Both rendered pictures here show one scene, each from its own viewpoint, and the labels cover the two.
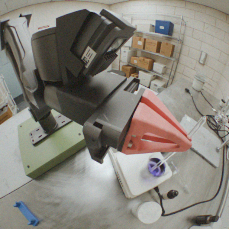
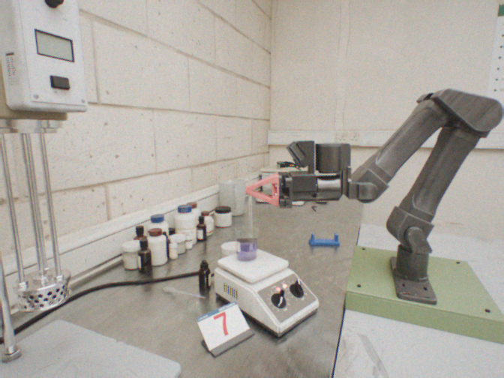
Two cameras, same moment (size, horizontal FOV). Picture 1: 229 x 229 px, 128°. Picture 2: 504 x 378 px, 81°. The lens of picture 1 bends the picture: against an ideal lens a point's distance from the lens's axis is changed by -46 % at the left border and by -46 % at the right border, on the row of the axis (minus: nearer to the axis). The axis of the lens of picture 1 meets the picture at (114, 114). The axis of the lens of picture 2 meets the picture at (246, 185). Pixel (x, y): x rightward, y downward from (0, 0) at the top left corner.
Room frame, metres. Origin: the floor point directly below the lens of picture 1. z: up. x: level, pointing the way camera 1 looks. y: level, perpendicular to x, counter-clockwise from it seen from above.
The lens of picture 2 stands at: (0.66, -0.32, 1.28)
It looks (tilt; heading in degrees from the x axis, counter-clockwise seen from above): 10 degrees down; 159
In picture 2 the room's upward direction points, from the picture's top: straight up
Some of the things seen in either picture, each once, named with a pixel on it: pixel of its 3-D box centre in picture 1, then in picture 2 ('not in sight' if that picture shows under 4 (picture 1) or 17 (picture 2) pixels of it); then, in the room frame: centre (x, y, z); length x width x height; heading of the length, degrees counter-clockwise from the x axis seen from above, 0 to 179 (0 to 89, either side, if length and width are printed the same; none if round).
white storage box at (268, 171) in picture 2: not in sight; (291, 178); (-1.03, 0.64, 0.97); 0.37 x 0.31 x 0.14; 132
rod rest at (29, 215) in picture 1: (24, 213); (324, 238); (-0.14, 0.27, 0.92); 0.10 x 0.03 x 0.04; 67
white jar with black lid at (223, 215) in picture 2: not in sight; (223, 216); (-0.46, 0.01, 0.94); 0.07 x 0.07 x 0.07
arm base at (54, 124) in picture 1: (47, 121); (412, 262); (0.21, 0.25, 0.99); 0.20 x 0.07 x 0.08; 137
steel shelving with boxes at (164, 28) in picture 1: (147, 51); not in sight; (2.45, -0.70, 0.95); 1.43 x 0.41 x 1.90; 45
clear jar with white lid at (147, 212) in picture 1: (145, 211); (232, 259); (-0.05, -0.09, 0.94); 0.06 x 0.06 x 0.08
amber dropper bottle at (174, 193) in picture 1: (171, 194); (204, 273); (-0.01, -0.18, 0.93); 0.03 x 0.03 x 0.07
